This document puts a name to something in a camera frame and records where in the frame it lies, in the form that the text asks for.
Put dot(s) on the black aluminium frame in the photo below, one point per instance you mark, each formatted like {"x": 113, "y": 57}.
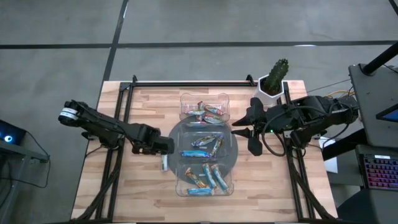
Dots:
{"x": 192, "y": 83}

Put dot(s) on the green cactus in white pot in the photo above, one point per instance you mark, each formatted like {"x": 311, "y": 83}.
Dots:
{"x": 275, "y": 77}

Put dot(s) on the black pole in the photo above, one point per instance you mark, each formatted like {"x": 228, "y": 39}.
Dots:
{"x": 381, "y": 59}

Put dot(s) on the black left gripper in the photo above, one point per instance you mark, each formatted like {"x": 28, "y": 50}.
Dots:
{"x": 155, "y": 144}

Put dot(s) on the white paper sheet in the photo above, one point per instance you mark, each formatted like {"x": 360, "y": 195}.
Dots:
{"x": 331, "y": 161}

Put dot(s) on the dark tablet screen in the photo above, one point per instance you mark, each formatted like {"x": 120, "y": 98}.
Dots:
{"x": 388, "y": 115}

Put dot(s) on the white blue granola bar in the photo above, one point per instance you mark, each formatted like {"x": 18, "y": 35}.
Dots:
{"x": 164, "y": 163}

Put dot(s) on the grey equipment cart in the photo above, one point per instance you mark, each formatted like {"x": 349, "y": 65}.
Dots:
{"x": 373, "y": 93}

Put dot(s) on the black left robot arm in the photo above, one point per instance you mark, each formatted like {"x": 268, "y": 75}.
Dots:
{"x": 102, "y": 124}

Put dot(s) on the grey metal desk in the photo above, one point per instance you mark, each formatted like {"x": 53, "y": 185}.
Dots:
{"x": 18, "y": 155}

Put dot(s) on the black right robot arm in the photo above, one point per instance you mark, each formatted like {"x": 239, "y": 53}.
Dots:
{"x": 326, "y": 124}

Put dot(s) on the grey round mat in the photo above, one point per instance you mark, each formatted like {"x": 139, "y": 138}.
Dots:
{"x": 172, "y": 140}

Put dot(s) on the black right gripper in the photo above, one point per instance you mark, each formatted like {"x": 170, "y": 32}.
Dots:
{"x": 280, "y": 119}

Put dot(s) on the black keyboard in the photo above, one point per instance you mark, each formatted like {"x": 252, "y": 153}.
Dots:
{"x": 381, "y": 171}

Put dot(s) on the black chair seat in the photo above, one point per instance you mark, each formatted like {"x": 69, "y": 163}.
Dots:
{"x": 370, "y": 208}

